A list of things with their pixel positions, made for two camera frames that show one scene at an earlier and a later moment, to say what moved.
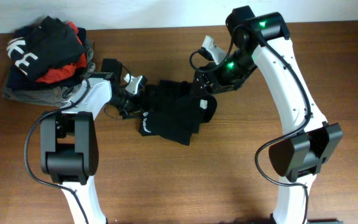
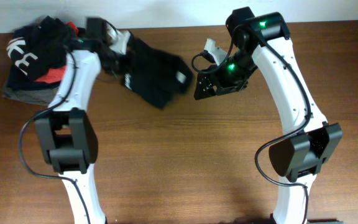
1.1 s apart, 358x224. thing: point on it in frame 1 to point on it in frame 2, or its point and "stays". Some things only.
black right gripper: [218, 81] stays
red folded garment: [57, 74] stays
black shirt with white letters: [43, 46] stays
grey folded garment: [53, 96] stays
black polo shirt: [174, 111] to [153, 74]
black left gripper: [137, 109] to [124, 66]
